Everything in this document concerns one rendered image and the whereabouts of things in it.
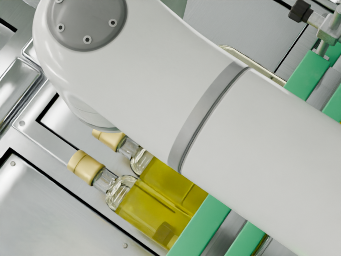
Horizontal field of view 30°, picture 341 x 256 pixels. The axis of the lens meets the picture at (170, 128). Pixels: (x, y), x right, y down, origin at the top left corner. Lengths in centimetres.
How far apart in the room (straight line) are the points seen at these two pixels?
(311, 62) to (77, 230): 49
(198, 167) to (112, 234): 62
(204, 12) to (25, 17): 32
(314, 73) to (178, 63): 38
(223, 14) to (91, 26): 67
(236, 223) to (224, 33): 43
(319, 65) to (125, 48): 40
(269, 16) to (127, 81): 69
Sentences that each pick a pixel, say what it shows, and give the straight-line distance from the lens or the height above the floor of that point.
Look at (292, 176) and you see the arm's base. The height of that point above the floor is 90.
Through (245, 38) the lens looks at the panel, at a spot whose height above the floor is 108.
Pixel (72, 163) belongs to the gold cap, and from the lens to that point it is 90.
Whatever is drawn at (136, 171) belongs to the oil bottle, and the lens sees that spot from 88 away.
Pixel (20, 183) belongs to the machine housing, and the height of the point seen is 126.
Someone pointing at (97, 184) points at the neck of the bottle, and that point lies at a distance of 90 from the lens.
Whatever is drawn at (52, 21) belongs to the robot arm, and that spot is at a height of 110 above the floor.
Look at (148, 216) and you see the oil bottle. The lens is 86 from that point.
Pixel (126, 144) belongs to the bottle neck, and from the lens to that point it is 90.
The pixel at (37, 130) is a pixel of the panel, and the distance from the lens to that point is 107.
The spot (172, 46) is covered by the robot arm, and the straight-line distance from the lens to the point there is 45.
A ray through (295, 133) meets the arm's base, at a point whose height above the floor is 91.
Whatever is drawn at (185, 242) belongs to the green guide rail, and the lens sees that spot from 75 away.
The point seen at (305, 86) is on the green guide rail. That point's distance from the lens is 79.
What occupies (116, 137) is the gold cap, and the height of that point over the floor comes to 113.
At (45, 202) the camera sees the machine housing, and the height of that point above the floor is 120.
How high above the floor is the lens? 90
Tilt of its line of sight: 11 degrees up
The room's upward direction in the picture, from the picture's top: 56 degrees counter-clockwise
